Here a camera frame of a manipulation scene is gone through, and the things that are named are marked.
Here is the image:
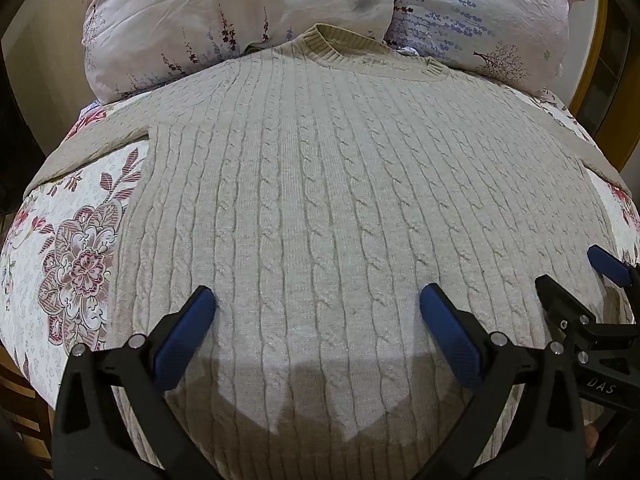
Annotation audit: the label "wooden door frame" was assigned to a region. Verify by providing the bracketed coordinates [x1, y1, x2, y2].
[569, 0, 640, 173]

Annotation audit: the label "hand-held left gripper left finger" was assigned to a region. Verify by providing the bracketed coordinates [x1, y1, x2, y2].
[51, 285, 236, 480]

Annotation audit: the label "beige cable knit sweater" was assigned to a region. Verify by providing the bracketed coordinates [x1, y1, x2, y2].
[25, 22, 635, 480]

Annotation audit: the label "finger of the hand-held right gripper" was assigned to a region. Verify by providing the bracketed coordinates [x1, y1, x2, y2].
[587, 244, 640, 291]
[534, 274, 597, 342]

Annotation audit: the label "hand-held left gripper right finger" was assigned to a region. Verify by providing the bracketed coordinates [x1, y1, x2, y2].
[400, 282, 588, 480]

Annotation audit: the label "floral bed sheet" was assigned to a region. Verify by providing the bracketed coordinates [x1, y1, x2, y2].
[0, 85, 640, 443]

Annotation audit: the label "wooden bed frame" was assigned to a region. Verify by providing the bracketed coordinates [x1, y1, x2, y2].
[0, 347, 57, 473]

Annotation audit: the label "lavender floral pillow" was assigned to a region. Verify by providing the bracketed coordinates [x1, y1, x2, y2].
[384, 0, 586, 100]

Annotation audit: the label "pink floral pillow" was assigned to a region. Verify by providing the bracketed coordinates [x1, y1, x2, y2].
[77, 0, 399, 107]

